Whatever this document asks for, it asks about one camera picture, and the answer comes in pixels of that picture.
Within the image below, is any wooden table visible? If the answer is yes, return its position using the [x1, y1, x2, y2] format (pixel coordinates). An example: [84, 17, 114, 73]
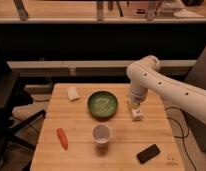
[31, 83, 184, 171]

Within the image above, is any green bowl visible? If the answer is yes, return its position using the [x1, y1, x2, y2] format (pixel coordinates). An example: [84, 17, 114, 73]
[87, 91, 118, 118]

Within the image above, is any black smartphone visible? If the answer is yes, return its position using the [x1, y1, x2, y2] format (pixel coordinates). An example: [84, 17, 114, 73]
[136, 144, 160, 164]

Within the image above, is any black office chair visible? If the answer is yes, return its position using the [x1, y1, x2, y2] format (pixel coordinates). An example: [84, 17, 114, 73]
[0, 61, 46, 165]

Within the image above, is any white tube bottle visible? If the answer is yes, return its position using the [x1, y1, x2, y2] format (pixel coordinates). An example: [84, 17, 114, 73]
[127, 98, 143, 121]

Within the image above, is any white paper cup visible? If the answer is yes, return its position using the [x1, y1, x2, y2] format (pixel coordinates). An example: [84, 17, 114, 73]
[92, 124, 111, 145]

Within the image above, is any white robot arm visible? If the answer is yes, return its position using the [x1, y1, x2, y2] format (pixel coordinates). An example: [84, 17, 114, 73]
[126, 55, 206, 124]

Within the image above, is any orange carrot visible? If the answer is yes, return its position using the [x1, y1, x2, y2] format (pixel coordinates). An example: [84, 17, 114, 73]
[57, 128, 68, 150]

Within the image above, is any black cable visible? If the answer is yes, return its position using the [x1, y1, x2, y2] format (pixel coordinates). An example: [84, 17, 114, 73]
[164, 106, 198, 171]

